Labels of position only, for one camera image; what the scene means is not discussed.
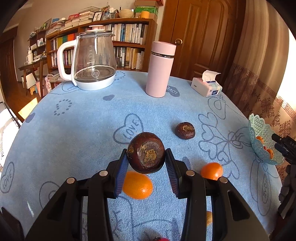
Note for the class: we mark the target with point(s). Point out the brown wooden door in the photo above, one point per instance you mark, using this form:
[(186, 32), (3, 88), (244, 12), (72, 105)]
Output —
[(206, 34)]

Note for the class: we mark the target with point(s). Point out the glass kettle white handle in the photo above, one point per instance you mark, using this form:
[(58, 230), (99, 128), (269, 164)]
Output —
[(93, 63)]

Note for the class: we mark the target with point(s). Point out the pink thermos bottle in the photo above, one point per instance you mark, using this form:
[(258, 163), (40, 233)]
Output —
[(160, 64)]

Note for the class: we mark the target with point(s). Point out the stacked coloured boxes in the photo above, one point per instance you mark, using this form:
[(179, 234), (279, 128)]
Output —
[(147, 9)]

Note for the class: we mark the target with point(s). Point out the dark purple passion fruit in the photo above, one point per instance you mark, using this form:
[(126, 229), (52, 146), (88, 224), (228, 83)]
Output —
[(146, 153)]

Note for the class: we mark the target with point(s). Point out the small mandarin orange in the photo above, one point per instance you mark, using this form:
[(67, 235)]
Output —
[(260, 139)]

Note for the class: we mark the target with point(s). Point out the brown longan fruit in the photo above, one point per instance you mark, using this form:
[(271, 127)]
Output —
[(209, 218)]

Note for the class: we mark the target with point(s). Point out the pale orange round fruit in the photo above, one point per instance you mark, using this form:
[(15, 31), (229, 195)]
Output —
[(270, 151)]

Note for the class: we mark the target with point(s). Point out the dark hallway door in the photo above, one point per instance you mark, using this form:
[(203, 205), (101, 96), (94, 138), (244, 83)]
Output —
[(8, 71)]

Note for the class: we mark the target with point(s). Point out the white tissue pack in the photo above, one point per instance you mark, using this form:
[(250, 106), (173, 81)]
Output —
[(207, 85)]

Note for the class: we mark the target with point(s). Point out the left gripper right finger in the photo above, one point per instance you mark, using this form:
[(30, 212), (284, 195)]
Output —
[(233, 219)]

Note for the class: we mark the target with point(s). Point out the oval orange fruit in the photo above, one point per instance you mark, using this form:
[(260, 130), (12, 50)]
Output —
[(212, 171)]

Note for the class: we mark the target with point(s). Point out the wooden side table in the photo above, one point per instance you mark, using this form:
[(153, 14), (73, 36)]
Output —
[(36, 68)]

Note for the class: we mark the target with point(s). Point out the woven round basket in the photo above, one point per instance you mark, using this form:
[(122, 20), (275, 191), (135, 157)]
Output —
[(126, 13)]

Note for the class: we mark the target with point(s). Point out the mint lattice fruit basket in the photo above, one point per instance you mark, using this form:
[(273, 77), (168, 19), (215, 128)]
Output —
[(258, 127)]

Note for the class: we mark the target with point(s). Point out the red tomato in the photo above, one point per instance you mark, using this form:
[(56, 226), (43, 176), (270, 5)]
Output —
[(160, 239)]

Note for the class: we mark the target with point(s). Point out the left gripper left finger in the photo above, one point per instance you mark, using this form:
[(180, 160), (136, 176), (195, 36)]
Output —
[(61, 218)]

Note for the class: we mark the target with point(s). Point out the large round orange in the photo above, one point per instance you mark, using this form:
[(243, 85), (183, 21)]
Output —
[(137, 186)]

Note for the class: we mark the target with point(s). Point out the wooden bookshelf with books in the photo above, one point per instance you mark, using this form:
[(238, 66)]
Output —
[(123, 43)]

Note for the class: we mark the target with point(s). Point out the patterned beige curtain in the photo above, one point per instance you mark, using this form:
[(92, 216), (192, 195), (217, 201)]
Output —
[(262, 77)]

